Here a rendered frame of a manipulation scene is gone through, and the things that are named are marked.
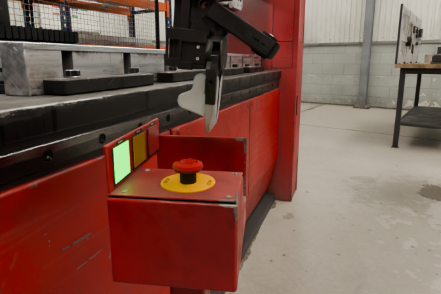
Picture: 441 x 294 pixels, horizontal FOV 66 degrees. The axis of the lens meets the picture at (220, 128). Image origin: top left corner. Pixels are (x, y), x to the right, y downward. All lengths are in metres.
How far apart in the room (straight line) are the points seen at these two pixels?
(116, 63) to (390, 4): 6.85
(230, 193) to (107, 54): 0.54
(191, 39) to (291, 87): 1.74
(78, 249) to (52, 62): 0.35
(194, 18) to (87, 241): 0.43
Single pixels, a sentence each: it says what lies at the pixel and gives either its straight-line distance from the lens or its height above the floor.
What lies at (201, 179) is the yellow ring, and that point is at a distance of 0.46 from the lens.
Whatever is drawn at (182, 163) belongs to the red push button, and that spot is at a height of 0.81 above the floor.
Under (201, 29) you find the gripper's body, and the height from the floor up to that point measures 0.98.
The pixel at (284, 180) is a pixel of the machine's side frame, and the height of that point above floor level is 0.15.
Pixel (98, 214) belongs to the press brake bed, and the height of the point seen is 0.66.
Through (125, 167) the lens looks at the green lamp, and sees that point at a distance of 0.47.
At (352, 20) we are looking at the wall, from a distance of 7.59.
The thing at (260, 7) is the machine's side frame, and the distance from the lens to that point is 2.26.
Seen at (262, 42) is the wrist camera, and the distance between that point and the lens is 0.49.
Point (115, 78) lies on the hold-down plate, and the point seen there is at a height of 0.90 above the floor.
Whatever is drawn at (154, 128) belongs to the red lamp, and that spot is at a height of 0.83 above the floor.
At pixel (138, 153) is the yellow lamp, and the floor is 0.81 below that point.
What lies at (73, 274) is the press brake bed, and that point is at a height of 0.58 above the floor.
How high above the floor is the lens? 0.94
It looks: 11 degrees down
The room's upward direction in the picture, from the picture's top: straight up
